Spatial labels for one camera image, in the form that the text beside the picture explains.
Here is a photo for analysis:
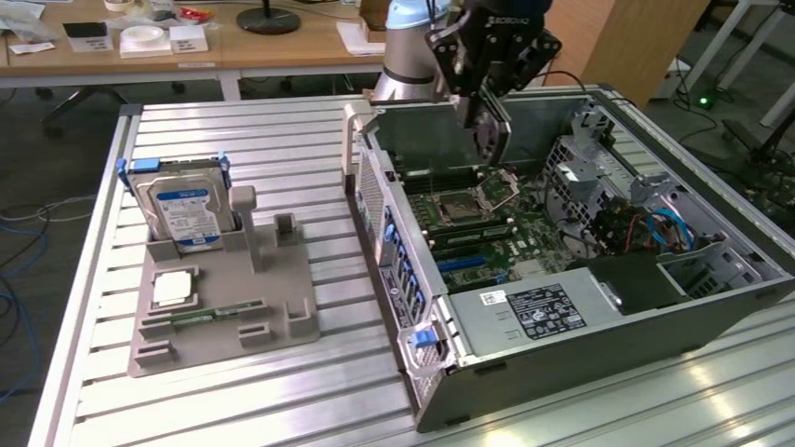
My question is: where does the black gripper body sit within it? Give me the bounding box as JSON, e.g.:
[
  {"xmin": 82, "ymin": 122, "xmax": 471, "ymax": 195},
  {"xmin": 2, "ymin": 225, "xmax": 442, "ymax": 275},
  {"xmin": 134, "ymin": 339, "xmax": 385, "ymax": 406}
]
[{"xmin": 458, "ymin": 0, "xmax": 553, "ymax": 92}]

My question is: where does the graphics card with metal bracket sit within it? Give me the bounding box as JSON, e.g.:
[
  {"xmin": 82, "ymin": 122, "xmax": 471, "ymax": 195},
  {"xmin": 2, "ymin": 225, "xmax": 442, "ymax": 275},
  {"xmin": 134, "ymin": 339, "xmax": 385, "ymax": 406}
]
[{"xmin": 446, "ymin": 88, "xmax": 515, "ymax": 171}]

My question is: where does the wooden cabinet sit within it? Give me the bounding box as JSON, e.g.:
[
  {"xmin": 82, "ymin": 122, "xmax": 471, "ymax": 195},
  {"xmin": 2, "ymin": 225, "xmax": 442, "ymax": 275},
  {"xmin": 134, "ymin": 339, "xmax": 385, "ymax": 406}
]
[{"xmin": 546, "ymin": 0, "xmax": 714, "ymax": 106}]

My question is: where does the brown cardboard box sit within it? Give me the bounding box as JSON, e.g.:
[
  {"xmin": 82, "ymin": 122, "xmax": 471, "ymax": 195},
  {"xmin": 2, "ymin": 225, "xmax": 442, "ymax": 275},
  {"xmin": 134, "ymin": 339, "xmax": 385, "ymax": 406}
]
[{"xmin": 358, "ymin": 0, "xmax": 393, "ymax": 34}]

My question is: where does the white paper stack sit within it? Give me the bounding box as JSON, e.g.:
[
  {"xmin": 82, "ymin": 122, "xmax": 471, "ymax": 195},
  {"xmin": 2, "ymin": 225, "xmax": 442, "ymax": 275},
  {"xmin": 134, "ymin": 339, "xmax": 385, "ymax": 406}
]
[{"xmin": 337, "ymin": 20, "xmax": 389, "ymax": 56}]

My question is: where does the wooden desk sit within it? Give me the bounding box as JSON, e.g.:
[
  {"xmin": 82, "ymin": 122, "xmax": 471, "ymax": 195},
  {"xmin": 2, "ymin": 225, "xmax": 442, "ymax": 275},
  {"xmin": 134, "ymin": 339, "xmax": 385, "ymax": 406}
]
[{"xmin": 0, "ymin": 0, "xmax": 561, "ymax": 89}]

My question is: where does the black round lamp base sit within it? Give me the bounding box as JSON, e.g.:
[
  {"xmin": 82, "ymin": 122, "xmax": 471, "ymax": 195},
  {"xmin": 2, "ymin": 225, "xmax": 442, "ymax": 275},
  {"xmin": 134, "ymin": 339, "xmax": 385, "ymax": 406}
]
[{"xmin": 235, "ymin": 0, "xmax": 302, "ymax": 34}]

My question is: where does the metal disk bay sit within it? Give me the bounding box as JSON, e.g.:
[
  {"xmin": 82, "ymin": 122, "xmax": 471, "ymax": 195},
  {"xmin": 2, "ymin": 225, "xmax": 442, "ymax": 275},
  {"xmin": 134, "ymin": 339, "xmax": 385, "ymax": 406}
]
[{"xmin": 539, "ymin": 134, "xmax": 673, "ymax": 252}]

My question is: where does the metal socket cover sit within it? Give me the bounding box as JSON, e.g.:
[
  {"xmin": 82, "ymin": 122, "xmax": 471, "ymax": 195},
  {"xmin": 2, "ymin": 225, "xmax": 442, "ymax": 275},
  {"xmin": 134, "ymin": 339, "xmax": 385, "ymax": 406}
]
[{"xmin": 475, "ymin": 169, "xmax": 521, "ymax": 209}]

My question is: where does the CPU socket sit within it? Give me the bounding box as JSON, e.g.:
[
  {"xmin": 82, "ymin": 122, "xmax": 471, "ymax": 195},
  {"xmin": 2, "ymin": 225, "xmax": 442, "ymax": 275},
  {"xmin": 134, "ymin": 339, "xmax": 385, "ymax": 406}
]
[{"xmin": 438, "ymin": 190, "xmax": 483, "ymax": 224}]

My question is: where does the green motherboard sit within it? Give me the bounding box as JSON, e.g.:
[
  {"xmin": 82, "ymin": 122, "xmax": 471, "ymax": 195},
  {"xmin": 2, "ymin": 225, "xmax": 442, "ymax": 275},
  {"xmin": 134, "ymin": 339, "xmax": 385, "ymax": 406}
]
[{"xmin": 397, "ymin": 162, "xmax": 598, "ymax": 290}]

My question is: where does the white cube box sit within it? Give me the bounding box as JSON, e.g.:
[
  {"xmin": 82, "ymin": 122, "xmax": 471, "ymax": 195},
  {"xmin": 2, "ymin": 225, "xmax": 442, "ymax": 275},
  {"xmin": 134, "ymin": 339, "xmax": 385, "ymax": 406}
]
[{"xmin": 169, "ymin": 24, "xmax": 209, "ymax": 56}]

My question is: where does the installed RAM stick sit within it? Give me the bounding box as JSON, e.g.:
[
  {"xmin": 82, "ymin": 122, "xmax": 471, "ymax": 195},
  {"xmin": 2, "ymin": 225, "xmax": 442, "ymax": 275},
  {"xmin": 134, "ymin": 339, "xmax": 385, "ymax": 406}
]
[{"xmin": 431, "ymin": 230, "xmax": 517, "ymax": 248}]

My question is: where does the blue expansion slot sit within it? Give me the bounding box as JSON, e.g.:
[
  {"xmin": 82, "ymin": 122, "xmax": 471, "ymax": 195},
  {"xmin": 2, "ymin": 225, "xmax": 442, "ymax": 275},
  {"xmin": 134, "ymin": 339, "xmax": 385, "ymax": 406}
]
[{"xmin": 437, "ymin": 255, "xmax": 487, "ymax": 274}]

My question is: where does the white flat box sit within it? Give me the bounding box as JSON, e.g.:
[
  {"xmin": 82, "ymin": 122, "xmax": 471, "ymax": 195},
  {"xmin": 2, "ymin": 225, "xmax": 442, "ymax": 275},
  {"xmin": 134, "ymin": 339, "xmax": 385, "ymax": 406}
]
[{"xmin": 118, "ymin": 36, "xmax": 174, "ymax": 60}]

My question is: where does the white tape roll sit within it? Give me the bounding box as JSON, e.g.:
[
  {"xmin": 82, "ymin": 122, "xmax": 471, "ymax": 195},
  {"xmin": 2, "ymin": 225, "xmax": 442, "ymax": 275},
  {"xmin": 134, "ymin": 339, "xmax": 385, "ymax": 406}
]
[{"xmin": 122, "ymin": 26, "xmax": 162, "ymax": 44}]

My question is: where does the black plastic air shroud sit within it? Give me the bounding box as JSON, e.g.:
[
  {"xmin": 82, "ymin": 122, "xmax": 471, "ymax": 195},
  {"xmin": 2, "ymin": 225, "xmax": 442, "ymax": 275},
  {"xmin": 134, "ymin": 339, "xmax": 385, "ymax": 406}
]
[{"xmin": 589, "ymin": 253, "xmax": 684, "ymax": 314}]

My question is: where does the hard disk in blue carrier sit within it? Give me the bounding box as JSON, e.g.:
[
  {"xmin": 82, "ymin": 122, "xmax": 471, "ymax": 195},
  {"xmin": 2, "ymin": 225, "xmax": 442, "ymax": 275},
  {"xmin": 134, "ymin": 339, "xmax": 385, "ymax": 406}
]
[{"xmin": 117, "ymin": 151, "xmax": 233, "ymax": 255}]

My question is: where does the white box with black lid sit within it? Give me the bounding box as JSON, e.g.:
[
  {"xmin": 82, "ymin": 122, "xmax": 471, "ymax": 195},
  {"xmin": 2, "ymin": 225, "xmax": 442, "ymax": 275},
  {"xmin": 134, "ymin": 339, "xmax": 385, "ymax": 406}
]
[{"xmin": 62, "ymin": 21, "xmax": 115, "ymax": 53}]

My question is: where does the grey power supply unit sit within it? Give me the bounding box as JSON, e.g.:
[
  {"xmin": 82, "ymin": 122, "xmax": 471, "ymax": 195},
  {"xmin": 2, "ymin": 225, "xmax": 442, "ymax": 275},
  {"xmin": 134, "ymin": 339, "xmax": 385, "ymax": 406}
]
[{"xmin": 447, "ymin": 267, "xmax": 624, "ymax": 359}]

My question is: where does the black office chair base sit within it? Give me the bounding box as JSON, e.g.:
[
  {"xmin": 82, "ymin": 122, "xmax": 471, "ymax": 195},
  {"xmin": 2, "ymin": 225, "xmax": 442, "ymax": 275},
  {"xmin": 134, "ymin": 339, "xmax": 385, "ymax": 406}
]
[{"xmin": 41, "ymin": 86, "xmax": 130, "ymax": 139}]

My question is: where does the white paper note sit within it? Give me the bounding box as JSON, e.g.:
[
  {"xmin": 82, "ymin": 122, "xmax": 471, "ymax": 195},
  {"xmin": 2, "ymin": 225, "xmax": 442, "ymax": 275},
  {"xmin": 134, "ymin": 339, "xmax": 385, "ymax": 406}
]
[{"xmin": 9, "ymin": 41, "xmax": 57, "ymax": 56}]

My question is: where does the silver CPU chip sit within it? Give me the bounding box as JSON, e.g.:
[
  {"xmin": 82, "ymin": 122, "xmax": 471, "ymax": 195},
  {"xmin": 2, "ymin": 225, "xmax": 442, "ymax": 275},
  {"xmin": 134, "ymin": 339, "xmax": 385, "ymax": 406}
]
[{"xmin": 153, "ymin": 273, "xmax": 194, "ymax": 308}]

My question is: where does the clear plastic bag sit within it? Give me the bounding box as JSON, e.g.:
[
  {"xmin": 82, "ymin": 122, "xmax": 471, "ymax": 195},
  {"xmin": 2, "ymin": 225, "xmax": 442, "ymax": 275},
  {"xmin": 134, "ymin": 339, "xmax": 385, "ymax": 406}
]
[{"xmin": 0, "ymin": 0, "xmax": 51, "ymax": 43}]

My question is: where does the green RAM stick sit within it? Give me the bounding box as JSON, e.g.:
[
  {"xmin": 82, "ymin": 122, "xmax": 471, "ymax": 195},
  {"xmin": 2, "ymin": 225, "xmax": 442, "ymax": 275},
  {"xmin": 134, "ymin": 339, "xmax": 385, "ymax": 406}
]
[{"xmin": 171, "ymin": 302, "xmax": 257, "ymax": 325}]

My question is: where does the open grey PC case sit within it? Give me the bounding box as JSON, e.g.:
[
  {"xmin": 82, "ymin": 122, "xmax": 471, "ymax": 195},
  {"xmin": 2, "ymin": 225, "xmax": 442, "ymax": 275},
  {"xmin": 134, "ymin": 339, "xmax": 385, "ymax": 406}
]
[{"xmin": 341, "ymin": 83, "xmax": 795, "ymax": 434}]

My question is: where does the grey plastic parts rack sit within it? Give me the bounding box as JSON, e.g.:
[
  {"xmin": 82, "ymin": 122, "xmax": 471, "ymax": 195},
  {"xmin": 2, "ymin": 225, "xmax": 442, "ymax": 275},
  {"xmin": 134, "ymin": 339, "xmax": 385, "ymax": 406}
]
[{"xmin": 127, "ymin": 184, "xmax": 322, "ymax": 378}]

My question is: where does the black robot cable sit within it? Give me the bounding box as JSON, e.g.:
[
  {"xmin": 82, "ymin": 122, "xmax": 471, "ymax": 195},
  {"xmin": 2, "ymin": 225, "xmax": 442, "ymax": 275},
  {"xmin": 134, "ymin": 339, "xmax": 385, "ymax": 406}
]
[{"xmin": 534, "ymin": 69, "xmax": 591, "ymax": 97}]

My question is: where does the white desk frame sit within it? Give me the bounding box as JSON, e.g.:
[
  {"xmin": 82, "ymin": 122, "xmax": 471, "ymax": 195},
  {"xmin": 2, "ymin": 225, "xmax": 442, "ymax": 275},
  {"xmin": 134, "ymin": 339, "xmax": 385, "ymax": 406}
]
[{"xmin": 682, "ymin": 0, "xmax": 795, "ymax": 127}]

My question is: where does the blue data wire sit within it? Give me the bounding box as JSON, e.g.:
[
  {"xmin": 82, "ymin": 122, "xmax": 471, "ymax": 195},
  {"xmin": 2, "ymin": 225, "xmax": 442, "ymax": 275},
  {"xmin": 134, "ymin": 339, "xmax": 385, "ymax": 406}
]
[{"xmin": 645, "ymin": 209, "xmax": 697, "ymax": 255}]

